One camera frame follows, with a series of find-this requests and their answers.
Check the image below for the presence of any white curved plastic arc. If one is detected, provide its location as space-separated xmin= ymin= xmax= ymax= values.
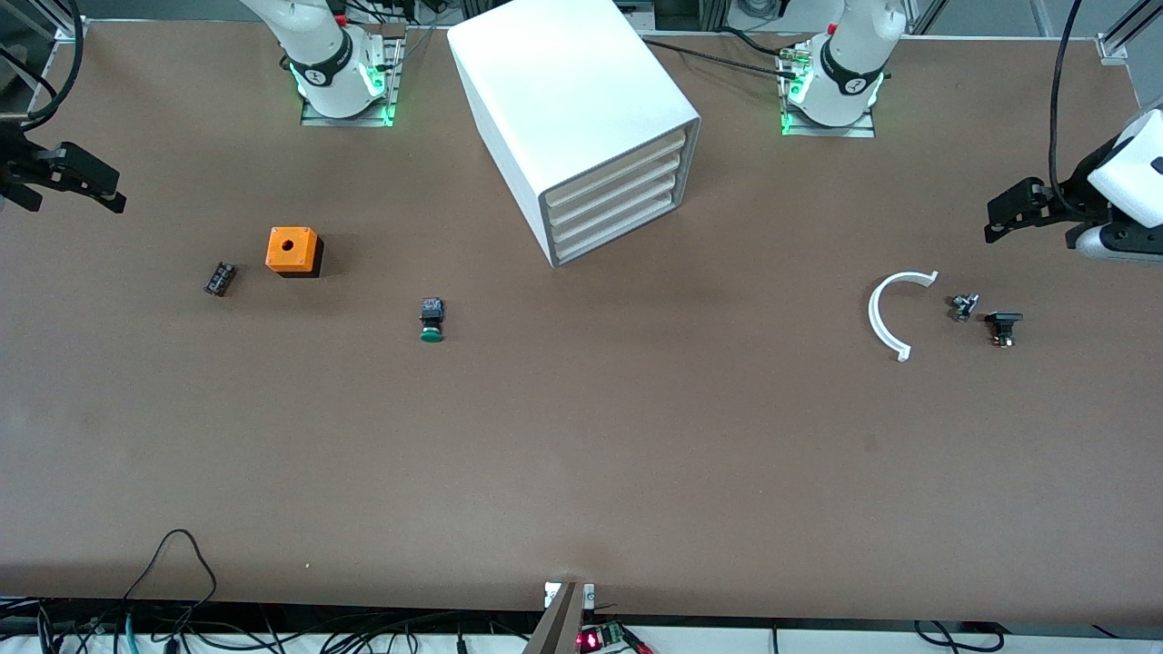
xmin=868 ymin=271 xmax=939 ymax=362

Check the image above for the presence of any orange box with hole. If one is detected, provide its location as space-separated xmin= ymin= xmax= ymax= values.
xmin=265 ymin=227 xmax=323 ymax=279

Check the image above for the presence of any circuit board with red light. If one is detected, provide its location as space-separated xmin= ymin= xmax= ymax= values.
xmin=578 ymin=620 xmax=651 ymax=654

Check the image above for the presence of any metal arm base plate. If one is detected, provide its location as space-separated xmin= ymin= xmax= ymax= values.
xmin=300 ymin=36 xmax=401 ymax=128
xmin=779 ymin=44 xmax=877 ymax=139

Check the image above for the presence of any black cable on table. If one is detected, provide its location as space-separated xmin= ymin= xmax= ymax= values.
xmin=641 ymin=36 xmax=802 ymax=72

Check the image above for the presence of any black looped cable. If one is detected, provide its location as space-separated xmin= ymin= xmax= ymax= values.
xmin=123 ymin=530 xmax=219 ymax=628

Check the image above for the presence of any black cable under table edge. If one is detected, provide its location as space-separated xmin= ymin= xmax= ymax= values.
xmin=913 ymin=620 xmax=1002 ymax=654

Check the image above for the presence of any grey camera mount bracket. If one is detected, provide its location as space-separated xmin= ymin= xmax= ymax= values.
xmin=522 ymin=581 xmax=597 ymax=654

